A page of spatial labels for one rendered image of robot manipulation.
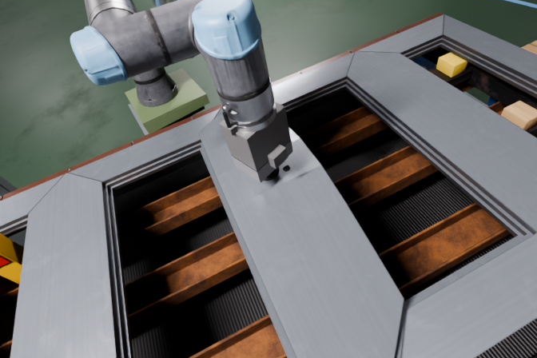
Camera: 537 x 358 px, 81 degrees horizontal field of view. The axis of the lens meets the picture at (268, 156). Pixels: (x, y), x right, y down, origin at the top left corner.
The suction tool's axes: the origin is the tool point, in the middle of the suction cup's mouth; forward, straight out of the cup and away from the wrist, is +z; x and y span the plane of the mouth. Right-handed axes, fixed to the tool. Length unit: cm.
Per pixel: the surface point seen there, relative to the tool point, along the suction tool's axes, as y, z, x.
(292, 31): 176, 95, 157
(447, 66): 66, 14, -7
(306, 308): -13.1, 4.3, -18.8
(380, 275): -1.9, 4.6, -24.4
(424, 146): 31.0, 10.2, -16.5
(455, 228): 25.9, 25.5, -29.1
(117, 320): -35.3, 10.2, 6.9
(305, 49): 157, 95, 127
